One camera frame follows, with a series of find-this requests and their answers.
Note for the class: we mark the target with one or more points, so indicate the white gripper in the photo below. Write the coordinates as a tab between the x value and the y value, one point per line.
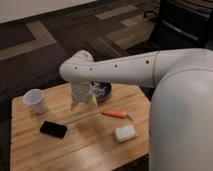
82	92

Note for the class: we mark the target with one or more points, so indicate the orange pepper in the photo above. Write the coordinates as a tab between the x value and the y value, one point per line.
116	113

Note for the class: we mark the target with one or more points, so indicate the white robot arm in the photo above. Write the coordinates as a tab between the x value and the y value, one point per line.
181	109

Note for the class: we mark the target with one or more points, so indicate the dark blue bowl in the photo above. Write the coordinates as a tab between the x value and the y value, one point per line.
101	90

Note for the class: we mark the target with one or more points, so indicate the black smartphone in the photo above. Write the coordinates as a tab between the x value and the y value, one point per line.
53	129

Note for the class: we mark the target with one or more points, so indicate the white paper cup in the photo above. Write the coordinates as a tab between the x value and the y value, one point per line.
35	99

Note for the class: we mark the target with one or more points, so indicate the white sponge block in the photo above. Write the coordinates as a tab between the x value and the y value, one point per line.
124	133

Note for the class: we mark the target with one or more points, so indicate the black office chair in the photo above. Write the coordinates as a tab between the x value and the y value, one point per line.
181	24

